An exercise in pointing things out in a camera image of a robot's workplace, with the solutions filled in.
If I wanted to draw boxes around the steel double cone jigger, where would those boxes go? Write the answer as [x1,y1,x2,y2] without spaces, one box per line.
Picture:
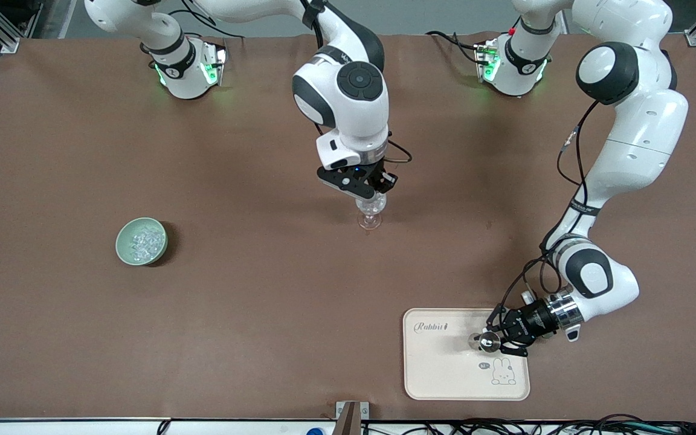
[468,329,502,353]

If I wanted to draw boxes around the clear stemmed wine glass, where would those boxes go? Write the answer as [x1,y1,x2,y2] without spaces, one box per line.
[355,193,387,231]

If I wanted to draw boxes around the pile of clear ice cubes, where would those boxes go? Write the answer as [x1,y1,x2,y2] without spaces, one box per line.
[130,226,166,262]

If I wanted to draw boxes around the cream tray with rabbit print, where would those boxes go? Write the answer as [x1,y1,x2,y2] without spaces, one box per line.
[403,308,531,402]

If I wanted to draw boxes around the brown table mat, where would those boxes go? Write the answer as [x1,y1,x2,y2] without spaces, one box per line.
[0,33,696,422]

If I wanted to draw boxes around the pale green bowl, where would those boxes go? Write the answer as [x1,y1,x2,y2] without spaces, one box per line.
[115,217,169,267]

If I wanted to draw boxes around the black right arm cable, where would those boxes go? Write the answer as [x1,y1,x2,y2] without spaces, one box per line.
[384,139,413,164]

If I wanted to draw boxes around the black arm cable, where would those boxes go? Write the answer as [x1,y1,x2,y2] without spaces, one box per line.
[499,100,601,324]
[384,139,413,164]

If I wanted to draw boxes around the black floor cable bundle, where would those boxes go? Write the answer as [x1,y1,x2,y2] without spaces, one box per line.
[360,414,696,435]

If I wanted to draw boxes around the black base power cable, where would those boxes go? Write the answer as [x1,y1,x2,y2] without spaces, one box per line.
[167,7,246,40]
[425,30,483,65]

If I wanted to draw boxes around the metal bracket with post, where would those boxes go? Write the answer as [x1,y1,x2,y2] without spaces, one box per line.
[335,401,370,435]

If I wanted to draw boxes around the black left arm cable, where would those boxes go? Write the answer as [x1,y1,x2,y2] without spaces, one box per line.
[499,100,601,324]

